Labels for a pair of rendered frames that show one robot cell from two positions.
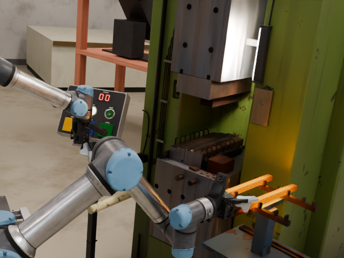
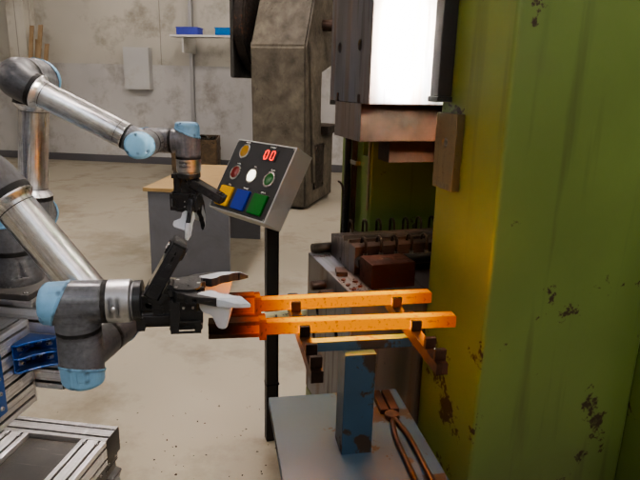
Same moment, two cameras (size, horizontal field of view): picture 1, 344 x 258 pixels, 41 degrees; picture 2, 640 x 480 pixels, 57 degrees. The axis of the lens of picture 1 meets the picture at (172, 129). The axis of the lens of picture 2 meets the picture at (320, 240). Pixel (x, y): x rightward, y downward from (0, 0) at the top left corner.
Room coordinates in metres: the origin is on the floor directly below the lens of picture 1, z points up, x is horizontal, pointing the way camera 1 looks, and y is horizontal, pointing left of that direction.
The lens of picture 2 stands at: (0.88, -0.97, 1.42)
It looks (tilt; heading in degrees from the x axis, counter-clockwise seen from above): 15 degrees down; 36
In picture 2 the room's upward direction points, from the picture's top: 1 degrees clockwise
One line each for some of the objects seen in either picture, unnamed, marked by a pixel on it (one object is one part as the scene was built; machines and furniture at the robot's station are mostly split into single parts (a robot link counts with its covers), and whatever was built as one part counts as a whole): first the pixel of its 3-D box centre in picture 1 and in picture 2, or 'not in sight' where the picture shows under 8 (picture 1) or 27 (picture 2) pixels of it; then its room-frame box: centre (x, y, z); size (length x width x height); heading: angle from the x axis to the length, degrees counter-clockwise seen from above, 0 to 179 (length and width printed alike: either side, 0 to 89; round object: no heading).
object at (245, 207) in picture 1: (246, 204); (223, 311); (1.53, -0.30, 1.04); 0.09 x 0.03 x 0.06; 99
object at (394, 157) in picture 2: (222, 97); (432, 150); (2.39, -0.25, 1.24); 0.30 x 0.07 x 0.06; 144
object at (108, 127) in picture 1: (105, 130); (258, 205); (2.32, 0.35, 1.01); 0.07 x 0.05 x 0.07; 79
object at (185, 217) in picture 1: (186, 215); (75, 304); (1.39, -0.08, 1.04); 0.11 x 0.08 x 0.09; 135
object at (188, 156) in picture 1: (207, 147); (409, 245); (2.37, -0.20, 0.96); 0.42 x 0.20 x 0.09; 144
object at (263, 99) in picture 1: (262, 106); (448, 151); (2.12, -0.41, 1.27); 0.09 x 0.02 x 0.17; 54
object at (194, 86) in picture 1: (216, 82); (417, 120); (2.37, -0.20, 1.32); 0.42 x 0.20 x 0.10; 144
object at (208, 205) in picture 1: (203, 209); (122, 301); (1.45, -0.14, 1.04); 0.08 x 0.05 x 0.08; 45
